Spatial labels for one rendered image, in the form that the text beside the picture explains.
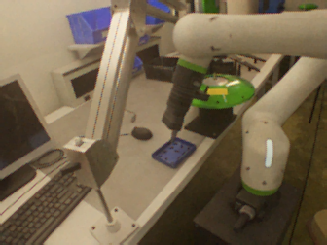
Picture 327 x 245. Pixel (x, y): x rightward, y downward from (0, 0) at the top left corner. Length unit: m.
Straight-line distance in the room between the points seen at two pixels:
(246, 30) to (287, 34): 0.08
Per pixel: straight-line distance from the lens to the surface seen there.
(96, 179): 0.48
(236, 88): 0.88
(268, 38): 0.54
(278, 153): 0.66
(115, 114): 0.52
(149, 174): 0.76
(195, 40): 0.53
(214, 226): 0.76
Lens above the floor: 1.43
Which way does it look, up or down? 31 degrees down
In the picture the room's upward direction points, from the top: 8 degrees counter-clockwise
